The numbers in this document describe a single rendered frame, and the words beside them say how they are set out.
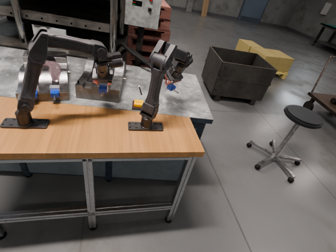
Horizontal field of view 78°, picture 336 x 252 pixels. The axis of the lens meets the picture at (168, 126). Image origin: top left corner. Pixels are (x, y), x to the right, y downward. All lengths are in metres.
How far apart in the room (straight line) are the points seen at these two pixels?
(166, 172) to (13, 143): 1.12
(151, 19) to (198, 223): 1.76
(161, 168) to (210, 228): 0.60
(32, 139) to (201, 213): 1.34
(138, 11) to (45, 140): 1.37
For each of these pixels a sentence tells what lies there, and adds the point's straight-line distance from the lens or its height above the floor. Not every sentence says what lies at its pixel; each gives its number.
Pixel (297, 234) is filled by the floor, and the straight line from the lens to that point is 2.22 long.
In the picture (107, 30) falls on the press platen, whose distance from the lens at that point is 2.05.
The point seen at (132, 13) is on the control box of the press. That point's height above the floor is 1.16.
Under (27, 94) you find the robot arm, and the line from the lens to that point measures 1.12.
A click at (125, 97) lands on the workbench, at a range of 1.43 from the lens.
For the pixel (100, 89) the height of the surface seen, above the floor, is 0.94.
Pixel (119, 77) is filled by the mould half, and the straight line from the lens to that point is 1.50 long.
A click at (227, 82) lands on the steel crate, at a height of 0.35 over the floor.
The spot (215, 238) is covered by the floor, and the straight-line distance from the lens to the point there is 1.82.
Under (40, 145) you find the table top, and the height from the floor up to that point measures 0.80.
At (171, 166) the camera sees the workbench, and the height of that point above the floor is 0.25.
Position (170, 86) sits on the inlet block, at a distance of 1.39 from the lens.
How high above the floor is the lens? 1.54
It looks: 37 degrees down
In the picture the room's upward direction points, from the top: 13 degrees clockwise
